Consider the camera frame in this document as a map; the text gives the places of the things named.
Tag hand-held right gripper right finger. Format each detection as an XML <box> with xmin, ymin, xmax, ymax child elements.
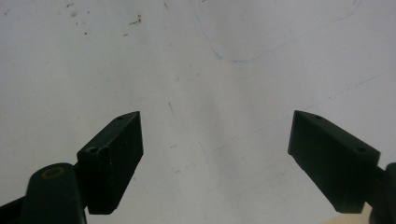
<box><xmin>287</xmin><ymin>109</ymin><xmax>381</xmax><ymax>215</ymax></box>

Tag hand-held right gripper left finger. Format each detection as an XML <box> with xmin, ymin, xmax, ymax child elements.
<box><xmin>76</xmin><ymin>110</ymin><xmax>145</xmax><ymax>216</ymax></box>

